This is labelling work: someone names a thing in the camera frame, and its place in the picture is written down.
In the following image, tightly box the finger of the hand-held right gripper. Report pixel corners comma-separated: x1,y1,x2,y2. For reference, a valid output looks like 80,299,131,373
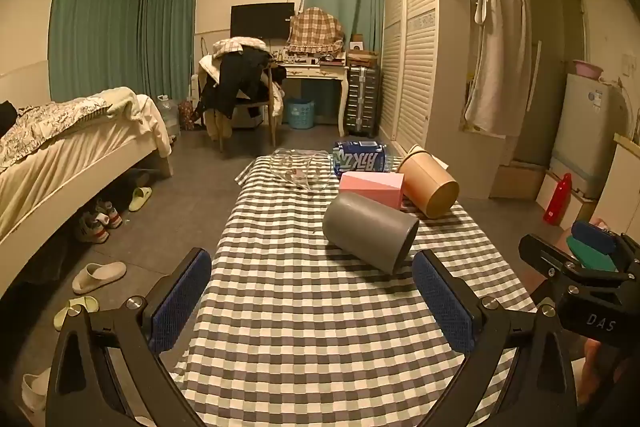
518,234,637,289
570,220,640,260

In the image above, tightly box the checkered tablecloth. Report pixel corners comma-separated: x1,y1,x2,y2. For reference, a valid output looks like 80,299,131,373
170,152,538,427

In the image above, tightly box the white slipper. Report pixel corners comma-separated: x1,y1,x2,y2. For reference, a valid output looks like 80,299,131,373
21,367,53,413

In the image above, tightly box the white towel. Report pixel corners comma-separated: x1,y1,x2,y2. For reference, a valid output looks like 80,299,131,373
462,0,529,138

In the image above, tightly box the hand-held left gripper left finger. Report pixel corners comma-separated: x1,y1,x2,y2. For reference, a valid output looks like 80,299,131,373
46,248,213,427

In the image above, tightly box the cardboard box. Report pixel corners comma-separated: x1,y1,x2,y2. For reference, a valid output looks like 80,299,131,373
489,162,548,202

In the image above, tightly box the white cabinet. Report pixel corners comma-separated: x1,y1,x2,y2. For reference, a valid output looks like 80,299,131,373
596,132,640,233

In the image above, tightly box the cream blanket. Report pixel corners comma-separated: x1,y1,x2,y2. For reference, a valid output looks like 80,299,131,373
85,87,173,158

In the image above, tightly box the red patterned bag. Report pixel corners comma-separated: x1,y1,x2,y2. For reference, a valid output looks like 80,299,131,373
177,99,199,132

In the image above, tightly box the black garment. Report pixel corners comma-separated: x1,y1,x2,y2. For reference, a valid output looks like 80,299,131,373
199,49,272,120

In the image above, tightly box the tan cup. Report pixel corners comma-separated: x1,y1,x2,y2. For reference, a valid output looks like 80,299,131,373
396,144,461,219

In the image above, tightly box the white box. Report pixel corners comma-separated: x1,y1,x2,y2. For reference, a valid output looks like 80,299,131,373
535,171,597,230

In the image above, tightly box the red bottle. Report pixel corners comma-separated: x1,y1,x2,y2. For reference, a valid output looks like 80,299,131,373
543,173,572,226

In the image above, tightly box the wooden chair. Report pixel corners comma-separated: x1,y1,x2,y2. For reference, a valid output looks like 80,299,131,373
200,57,287,152

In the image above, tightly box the person's right forearm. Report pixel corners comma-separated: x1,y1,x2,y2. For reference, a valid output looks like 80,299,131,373
577,339,640,410

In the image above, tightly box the patterned quilt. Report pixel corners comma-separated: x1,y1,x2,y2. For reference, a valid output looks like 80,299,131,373
0,99,113,172

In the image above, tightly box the white louvred wardrobe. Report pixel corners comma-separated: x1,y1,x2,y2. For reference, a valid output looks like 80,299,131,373
377,0,521,202

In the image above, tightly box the silver suitcase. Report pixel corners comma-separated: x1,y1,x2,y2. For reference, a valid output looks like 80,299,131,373
345,64,381,138

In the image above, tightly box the yellow slipper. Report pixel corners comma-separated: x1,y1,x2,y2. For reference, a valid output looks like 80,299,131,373
128,186,153,212

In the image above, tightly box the bed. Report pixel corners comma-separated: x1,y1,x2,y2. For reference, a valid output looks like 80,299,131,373
0,87,173,298

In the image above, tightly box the black monitor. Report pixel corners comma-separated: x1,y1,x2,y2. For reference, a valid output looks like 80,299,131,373
230,2,296,40

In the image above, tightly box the blue plastic basket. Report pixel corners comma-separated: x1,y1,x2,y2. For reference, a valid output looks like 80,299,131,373
285,98,316,130

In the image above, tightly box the brown box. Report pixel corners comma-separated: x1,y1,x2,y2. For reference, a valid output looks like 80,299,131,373
346,34,379,68

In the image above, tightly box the pile of light clothes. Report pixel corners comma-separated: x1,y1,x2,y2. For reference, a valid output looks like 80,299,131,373
199,36,269,84

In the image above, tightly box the pink basin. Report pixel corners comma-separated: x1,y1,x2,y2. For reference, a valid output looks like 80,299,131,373
572,59,606,80

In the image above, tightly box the beige slipper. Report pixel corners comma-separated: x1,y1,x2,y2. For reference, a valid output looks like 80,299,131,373
71,262,127,295

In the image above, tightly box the clear plastic bag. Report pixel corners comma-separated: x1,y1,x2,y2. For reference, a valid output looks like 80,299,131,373
270,148,333,192

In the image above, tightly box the white fridge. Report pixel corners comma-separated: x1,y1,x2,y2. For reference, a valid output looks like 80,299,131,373
550,72,634,200

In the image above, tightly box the black cloth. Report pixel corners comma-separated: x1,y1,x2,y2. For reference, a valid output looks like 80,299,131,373
0,101,19,138

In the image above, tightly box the plaid cloth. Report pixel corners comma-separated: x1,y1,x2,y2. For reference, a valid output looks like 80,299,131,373
286,7,346,56

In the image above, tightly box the pale green slipper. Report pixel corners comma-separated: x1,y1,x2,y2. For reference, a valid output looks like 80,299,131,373
53,297,101,333

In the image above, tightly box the glass door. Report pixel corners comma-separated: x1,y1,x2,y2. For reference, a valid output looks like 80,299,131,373
517,0,587,168

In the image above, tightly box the white desk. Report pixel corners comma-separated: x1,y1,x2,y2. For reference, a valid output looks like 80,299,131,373
270,52,351,138

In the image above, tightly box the white sneaker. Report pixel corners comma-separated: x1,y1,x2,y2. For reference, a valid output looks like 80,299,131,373
75,212,110,244
95,199,123,229

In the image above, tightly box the pink box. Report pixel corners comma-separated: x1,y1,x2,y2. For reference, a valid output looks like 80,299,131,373
338,172,406,211

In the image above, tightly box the clear water jug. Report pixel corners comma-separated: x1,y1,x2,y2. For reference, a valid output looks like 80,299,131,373
156,95,181,138

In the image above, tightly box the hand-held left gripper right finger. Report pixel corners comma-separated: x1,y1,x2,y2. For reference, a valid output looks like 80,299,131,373
411,249,579,427

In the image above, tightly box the grey cup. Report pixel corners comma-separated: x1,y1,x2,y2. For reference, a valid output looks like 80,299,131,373
322,192,421,273

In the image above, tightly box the blue pack of bottles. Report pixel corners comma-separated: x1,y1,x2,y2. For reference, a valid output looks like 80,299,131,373
331,139,393,174

